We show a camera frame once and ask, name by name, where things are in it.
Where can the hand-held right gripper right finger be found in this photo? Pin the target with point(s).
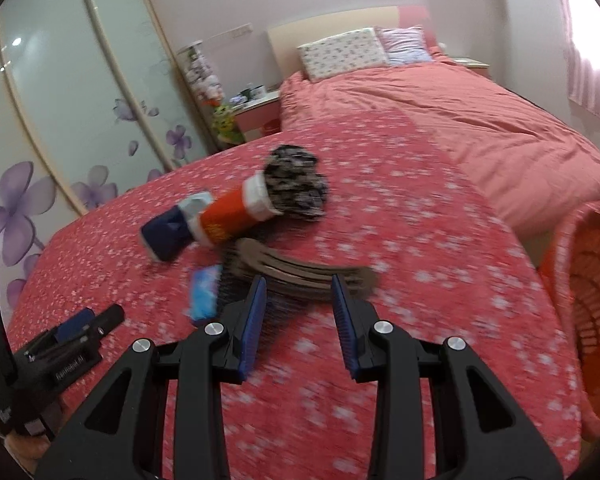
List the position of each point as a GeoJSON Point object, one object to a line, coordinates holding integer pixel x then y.
{"type": "Point", "coordinates": [343, 325]}

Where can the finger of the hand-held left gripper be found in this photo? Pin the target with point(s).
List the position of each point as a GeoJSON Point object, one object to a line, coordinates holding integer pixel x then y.
{"type": "Point", "coordinates": [109, 319]}
{"type": "Point", "coordinates": [75, 324]}

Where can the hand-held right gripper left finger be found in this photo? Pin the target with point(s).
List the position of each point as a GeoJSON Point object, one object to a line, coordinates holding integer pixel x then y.
{"type": "Point", "coordinates": [256, 322]}

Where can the navy blue sock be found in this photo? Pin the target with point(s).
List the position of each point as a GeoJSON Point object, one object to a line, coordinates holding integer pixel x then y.
{"type": "Point", "coordinates": [167, 235]}

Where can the orange white sock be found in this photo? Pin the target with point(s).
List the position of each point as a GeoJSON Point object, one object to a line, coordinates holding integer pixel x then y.
{"type": "Point", "coordinates": [230, 210]}

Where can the black patterned cloth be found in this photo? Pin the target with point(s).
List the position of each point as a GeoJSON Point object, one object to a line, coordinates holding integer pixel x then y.
{"type": "Point", "coordinates": [297, 185]}

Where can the orange plastic laundry basket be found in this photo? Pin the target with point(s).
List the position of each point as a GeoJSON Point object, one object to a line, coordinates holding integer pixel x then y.
{"type": "Point", "coordinates": [587, 320]}

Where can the person's left hand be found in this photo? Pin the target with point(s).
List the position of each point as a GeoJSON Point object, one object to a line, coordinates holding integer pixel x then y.
{"type": "Point", "coordinates": [27, 452]}

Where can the red floral blanket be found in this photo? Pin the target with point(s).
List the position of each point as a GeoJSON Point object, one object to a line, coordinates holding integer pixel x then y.
{"type": "Point", "coordinates": [430, 310]}

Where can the yellow plush toy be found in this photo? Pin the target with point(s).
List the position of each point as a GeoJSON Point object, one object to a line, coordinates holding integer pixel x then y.
{"type": "Point", "coordinates": [226, 122]}

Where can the pink and white nightstand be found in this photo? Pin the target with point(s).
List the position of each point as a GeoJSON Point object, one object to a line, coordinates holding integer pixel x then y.
{"type": "Point", "coordinates": [472, 66]}
{"type": "Point", "coordinates": [257, 120]}

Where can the floral sliding door wardrobe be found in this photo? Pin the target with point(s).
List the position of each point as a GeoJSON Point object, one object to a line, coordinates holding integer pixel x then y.
{"type": "Point", "coordinates": [55, 110]}

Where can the blue and white small item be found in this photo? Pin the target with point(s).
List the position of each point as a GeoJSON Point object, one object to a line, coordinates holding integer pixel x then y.
{"type": "Point", "coordinates": [236, 100]}

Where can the dark green mug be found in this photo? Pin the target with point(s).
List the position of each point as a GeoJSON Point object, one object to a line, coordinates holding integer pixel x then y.
{"type": "Point", "coordinates": [246, 95]}

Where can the pink duvet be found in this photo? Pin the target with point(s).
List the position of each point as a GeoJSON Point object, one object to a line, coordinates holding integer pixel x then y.
{"type": "Point", "coordinates": [480, 125]}

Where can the clear tube of plush toys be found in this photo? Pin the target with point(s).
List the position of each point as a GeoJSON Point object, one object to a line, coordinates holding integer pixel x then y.
{"type": "Point", "coordinates": [200, 72]}

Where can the floral print pillow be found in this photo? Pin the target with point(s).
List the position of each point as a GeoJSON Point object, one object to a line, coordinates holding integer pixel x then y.
{"type": "Point", "coordinates": [342, 52]}

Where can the light blue pillow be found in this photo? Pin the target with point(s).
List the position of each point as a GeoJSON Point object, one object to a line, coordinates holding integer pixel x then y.
{"type": "Point", "coordinates": [412, 57]}

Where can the cream and pink headboard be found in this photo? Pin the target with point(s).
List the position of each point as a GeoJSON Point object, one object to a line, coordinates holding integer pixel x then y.
{"type": "Point", "coordinates": [290, 40]}

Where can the pink striped pillow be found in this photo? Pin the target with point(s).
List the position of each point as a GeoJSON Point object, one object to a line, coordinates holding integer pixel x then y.
{"type": "Point", "coordinates": [405, 39]}

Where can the pink curtain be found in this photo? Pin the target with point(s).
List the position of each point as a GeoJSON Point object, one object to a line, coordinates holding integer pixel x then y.
{"type": "Point", "coordinates": [590, 60]}

